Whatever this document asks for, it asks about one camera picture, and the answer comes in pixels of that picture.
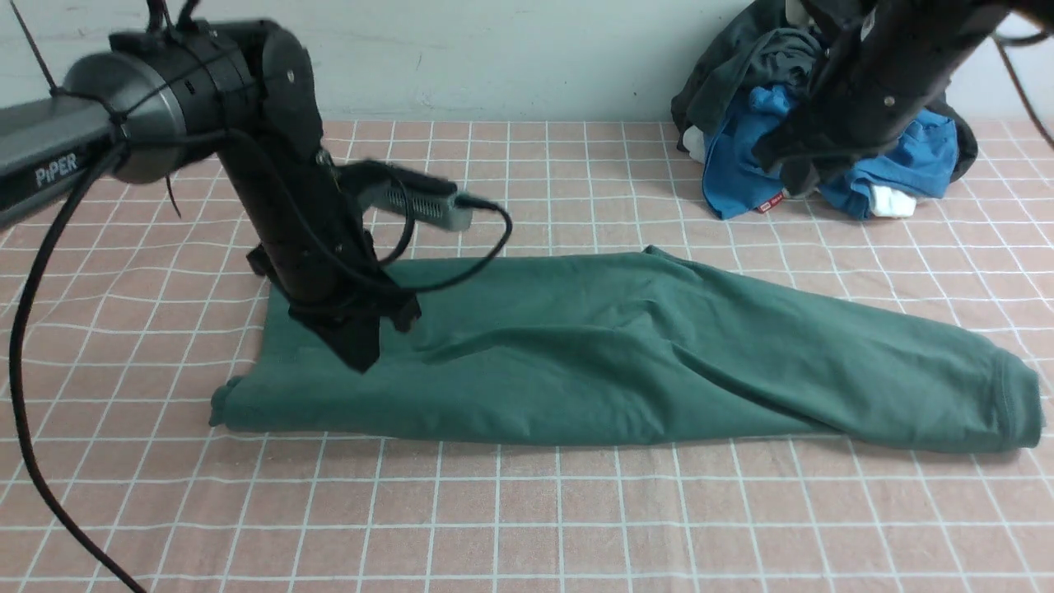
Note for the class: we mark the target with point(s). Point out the blue garment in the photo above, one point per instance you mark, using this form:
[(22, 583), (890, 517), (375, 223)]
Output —
[(925, 161)]

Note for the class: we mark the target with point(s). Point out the green long sleeve shirt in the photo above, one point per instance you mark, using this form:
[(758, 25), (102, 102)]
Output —
[(637, 349)]

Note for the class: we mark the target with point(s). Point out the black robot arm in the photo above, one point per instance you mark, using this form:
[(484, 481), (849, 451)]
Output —
[(964, 24)]

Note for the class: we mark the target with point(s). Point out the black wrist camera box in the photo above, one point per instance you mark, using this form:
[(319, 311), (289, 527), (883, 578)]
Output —
[(399, 191)]

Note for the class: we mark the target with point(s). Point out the dark grey garment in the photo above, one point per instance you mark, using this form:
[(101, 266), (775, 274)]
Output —
[(769, 42)]

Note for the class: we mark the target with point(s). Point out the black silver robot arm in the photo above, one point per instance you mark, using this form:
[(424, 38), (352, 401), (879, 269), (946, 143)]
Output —
[(158, 101)]

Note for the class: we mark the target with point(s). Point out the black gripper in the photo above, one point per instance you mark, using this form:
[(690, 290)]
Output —
[(867, 92), (312, 236)]

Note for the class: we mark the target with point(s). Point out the pink grid tablecloth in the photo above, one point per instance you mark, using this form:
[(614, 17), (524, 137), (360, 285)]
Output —
[(145, 311)]

